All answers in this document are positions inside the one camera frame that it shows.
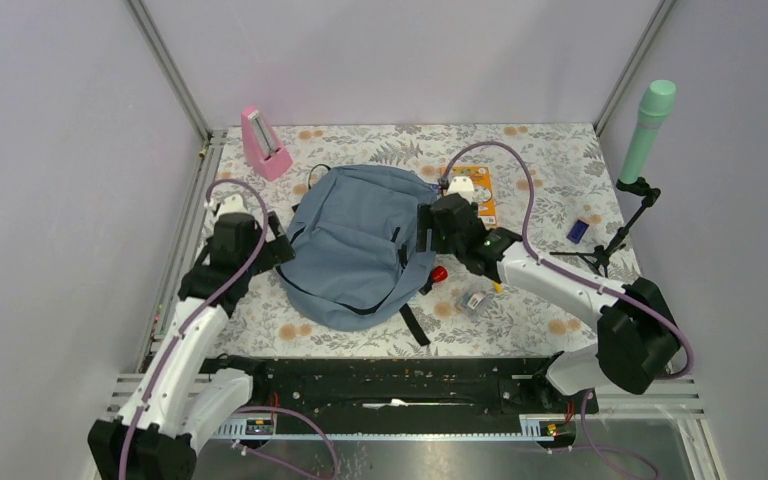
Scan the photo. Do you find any mint green microphone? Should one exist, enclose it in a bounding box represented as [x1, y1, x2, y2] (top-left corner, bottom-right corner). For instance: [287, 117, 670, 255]
[618, 79, 677, 185]

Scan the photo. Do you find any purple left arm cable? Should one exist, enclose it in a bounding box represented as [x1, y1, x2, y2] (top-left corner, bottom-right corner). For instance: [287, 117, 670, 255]
[117, 178, 273, 480]

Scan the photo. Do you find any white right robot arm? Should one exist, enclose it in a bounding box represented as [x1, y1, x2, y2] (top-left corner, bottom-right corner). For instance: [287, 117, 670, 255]
[417, 194, 682, 412]

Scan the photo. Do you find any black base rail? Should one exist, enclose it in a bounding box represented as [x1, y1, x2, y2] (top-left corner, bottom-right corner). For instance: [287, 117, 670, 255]
[199, 354, 598, 437]

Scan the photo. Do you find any orange book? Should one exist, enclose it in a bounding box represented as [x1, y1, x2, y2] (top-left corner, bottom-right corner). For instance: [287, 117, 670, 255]
[446, 165, 498, 227]

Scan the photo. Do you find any black tripod stand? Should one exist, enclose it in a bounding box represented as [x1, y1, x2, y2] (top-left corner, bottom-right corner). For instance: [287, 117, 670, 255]
[549, 177, 662, 278]

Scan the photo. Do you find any blue student backpack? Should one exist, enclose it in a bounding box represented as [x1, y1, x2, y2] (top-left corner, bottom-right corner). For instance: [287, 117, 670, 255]
[276, 164, 438, 346]

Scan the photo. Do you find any red knob toy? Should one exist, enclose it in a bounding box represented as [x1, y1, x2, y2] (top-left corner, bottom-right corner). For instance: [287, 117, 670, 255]
[419, 266, 448, 295]

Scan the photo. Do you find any pink metronome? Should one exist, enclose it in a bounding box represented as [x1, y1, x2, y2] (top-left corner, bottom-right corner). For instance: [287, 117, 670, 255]
[241, 106, 293, 182]

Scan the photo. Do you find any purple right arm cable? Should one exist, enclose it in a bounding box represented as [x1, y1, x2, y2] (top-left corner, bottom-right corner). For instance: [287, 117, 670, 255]
[438, 140, 695, 380]

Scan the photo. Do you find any purple toy brick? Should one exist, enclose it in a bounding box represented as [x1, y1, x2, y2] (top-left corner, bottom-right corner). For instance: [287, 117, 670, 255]
[567, 219, 591, 245]

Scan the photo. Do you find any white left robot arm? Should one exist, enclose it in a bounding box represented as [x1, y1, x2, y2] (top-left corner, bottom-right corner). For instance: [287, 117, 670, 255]
[88, 212, 294, 479]

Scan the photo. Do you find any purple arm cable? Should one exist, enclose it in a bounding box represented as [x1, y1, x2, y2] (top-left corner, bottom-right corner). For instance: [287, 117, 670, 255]
[117, 178, 273, 480]
[438, 140, 695, 380]

